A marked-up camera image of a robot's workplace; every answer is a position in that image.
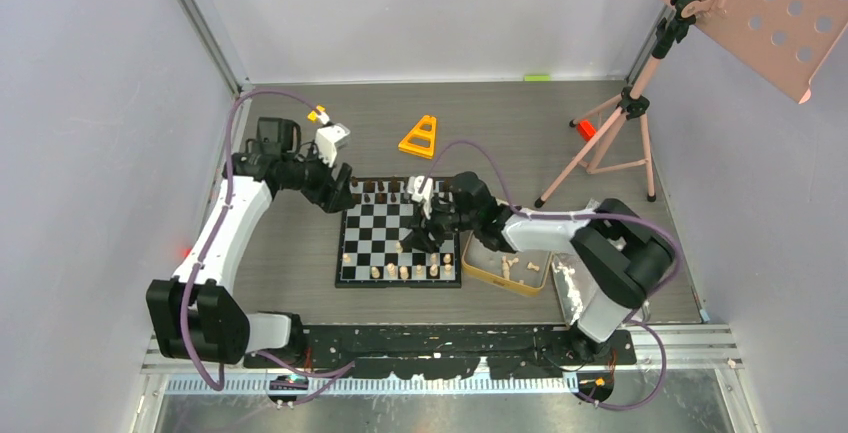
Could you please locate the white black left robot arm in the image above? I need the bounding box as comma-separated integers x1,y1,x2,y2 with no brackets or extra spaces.
146,115,354,367

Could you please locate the pink music stand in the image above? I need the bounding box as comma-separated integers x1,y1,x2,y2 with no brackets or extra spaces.
535,0,847,207

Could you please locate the red block near stand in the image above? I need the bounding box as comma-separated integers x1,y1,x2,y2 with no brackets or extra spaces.
576,120,597,142

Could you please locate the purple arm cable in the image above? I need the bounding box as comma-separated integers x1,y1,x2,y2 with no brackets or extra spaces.
180,88,359,408
420,139,684,413

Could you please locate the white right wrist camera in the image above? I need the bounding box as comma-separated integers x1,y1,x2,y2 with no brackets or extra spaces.
405,175,434,203

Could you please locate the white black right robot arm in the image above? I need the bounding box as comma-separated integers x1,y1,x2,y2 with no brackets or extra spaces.
401,171,680,364

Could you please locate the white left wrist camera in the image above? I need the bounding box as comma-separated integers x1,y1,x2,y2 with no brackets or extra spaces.
314,117,351,167

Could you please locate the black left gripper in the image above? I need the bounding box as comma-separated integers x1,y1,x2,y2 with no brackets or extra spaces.
281,141,356,213

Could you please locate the silver tin lid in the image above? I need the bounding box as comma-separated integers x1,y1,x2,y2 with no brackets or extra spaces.
550,253,632,331

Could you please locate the green block at wall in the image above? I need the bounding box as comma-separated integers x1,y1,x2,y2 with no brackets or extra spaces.
522,73,551,82

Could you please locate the yellow rectangular block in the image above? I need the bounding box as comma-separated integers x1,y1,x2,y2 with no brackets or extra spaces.
308,105,329,124

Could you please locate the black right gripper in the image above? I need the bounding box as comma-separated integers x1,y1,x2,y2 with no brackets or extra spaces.
403,192,480,253

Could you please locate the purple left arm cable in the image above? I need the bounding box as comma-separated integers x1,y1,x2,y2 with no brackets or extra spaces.
180,88,359,408

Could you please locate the orange triangular plastic frame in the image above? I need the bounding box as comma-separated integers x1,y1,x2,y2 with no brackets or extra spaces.
398,115,438,160

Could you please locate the black white chess board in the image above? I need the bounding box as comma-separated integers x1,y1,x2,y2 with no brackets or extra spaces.
334,177,462,288

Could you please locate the gold tin box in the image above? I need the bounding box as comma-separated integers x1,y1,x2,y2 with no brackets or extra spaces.
461,236,552,297

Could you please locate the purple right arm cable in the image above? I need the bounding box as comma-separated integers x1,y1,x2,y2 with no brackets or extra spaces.
420,139,684,413

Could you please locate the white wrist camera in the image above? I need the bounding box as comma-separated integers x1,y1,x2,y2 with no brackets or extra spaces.
405,175,434,203
314,117,351,167

